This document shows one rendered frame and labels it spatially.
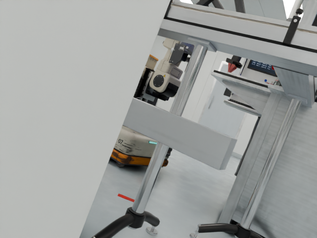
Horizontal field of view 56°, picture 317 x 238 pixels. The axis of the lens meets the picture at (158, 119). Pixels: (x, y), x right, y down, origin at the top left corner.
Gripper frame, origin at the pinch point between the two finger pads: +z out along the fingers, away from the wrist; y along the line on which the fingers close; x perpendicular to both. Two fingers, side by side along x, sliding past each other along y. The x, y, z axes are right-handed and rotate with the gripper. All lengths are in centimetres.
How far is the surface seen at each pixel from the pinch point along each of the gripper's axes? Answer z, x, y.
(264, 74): -26, 89, -1
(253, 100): 9.7, -1.9, 23.3
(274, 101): 6.1, -11.9, 36.8
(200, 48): 9, -90, 19
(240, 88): 5.7, -1.9, 12.7
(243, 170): 50, -12, 40
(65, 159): 46, -155, 39
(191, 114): 54, 546, -242
